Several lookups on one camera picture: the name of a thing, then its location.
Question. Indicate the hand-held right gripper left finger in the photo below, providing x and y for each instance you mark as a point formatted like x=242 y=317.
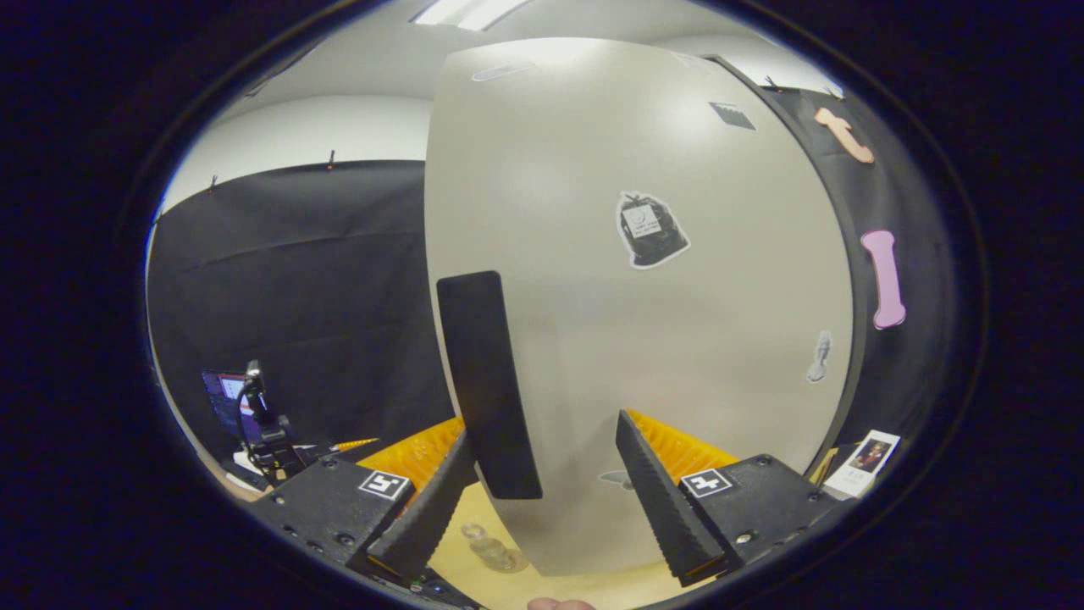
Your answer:
x=432 y=517

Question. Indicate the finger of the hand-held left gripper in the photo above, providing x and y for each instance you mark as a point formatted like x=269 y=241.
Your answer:
x=343 y=449

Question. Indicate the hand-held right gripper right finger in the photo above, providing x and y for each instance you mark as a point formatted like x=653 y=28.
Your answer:
x=652 y=500

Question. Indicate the clear glass bottle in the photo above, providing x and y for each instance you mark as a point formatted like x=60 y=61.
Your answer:
x=493 y=549

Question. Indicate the beige cabinet door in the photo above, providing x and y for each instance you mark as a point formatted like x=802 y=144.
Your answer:
x=660 y=356

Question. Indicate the white side table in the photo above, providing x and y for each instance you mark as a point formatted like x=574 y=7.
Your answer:
x=246 y=470

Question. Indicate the computer monitor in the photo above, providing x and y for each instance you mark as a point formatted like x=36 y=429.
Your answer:
x=222 y=402

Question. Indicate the black backdrop cloth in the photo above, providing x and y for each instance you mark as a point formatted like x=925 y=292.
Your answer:
x=313 y=296

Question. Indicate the book with portrait cover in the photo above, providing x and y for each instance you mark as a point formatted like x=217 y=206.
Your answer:
x=864 y=464

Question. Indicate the long ceiling light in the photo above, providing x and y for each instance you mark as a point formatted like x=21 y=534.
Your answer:
x=466 y=12

